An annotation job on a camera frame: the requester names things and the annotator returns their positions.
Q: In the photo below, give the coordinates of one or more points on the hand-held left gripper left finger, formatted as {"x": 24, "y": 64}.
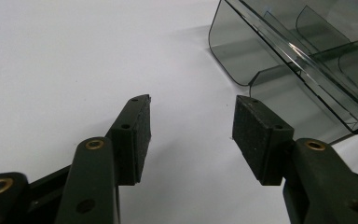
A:
{"x": 127, "y": 149}

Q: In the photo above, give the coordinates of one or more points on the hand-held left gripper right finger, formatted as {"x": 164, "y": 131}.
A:
{"x": 261, "y": 146}

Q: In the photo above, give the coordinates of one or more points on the smoky clear compartment box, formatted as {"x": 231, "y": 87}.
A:
{"x": 292, "y": 62}

